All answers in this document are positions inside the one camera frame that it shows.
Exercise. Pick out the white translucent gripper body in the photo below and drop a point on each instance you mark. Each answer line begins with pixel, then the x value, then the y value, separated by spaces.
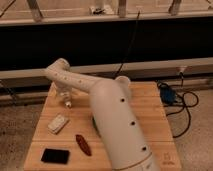
pixel 63 92

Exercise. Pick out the white plastic bottle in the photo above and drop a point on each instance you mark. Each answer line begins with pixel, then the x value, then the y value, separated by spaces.
pixel 67 101

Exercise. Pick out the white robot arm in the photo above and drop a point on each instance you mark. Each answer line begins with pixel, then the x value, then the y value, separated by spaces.
pixel 120 131

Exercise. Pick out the green ceramic bowl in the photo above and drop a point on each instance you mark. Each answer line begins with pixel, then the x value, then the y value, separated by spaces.
pixel 95 127

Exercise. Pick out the dark red oblong object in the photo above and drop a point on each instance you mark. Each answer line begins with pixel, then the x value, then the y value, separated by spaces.
pixel 82 143

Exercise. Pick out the black rectangular phone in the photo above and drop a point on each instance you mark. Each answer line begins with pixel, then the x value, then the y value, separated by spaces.
pixel 55 156

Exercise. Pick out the blue power adapter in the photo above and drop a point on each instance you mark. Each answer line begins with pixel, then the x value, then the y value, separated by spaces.
pixel 167 95

